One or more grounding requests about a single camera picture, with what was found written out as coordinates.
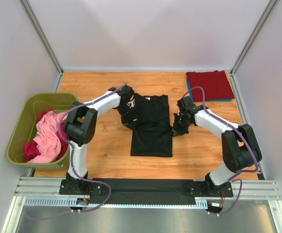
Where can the folded blue shirt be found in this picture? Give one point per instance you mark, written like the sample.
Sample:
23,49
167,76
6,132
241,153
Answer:
191,96

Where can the left aluminium corner post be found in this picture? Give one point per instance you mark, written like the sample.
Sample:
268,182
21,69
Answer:
41,35

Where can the folded dark red shirt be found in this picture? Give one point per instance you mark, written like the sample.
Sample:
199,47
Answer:
215,84

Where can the right aluminium corner post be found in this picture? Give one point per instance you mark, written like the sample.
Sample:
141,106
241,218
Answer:
254,34

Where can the olive green plastic bin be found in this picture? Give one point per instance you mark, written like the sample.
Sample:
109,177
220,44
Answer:
25,129

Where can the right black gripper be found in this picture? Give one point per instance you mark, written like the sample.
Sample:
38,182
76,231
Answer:
178,124

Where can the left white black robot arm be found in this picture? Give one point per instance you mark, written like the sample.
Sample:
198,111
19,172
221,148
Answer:
80,126

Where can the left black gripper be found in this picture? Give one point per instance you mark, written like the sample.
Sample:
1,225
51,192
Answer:
127,116

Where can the black t shirt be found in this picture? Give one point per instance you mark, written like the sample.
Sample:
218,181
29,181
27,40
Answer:
152,133

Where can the magenta shirt in bin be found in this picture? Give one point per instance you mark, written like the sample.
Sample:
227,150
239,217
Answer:
63,138

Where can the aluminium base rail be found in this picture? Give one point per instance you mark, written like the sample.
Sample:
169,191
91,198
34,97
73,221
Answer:
45,192

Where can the aluminium corner post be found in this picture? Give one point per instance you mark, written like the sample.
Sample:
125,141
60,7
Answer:
254,34
41,35

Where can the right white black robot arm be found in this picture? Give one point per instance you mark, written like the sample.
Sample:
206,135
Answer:
240,148

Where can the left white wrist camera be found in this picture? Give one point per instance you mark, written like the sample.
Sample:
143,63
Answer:
130,103

